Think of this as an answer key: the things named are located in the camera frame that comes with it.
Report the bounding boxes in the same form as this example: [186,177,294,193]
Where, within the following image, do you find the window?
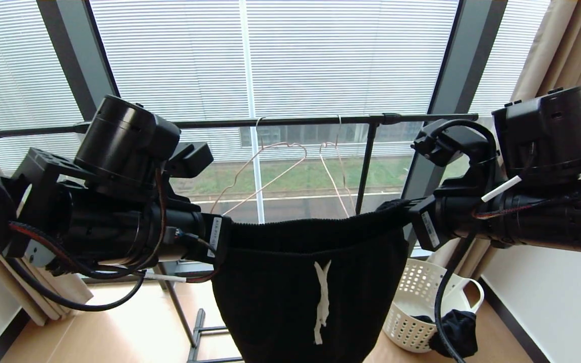
[0,0,551,278]

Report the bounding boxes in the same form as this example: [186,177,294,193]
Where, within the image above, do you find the black garment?
[414,310,479,359]

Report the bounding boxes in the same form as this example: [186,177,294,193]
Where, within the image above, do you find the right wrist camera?
[412,124,498,200]

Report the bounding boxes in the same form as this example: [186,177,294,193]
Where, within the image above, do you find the white laundry basket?
[382,258,485,353]

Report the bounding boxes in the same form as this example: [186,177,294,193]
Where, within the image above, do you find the pink clothes hanger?
[319,115,357,218]
[210,117,307,215]

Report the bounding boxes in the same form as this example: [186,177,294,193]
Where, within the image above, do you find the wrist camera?
[164,142,214,205]
[412,124,498,200]

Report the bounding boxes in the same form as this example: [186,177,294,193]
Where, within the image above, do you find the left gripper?
[61,188,234,269]

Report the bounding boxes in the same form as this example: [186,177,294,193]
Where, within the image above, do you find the beige curtain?
[422,0,581,283]
[0,118,94,326]

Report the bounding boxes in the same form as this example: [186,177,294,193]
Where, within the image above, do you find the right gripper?
[412,176,581,256]

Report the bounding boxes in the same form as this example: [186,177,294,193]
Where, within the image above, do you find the black shorts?
[211,198,412,363]

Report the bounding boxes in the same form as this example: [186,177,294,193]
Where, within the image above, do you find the black clothes rack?
[0,113,479,363]

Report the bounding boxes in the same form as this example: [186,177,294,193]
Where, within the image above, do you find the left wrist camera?
[164,142,214,205]

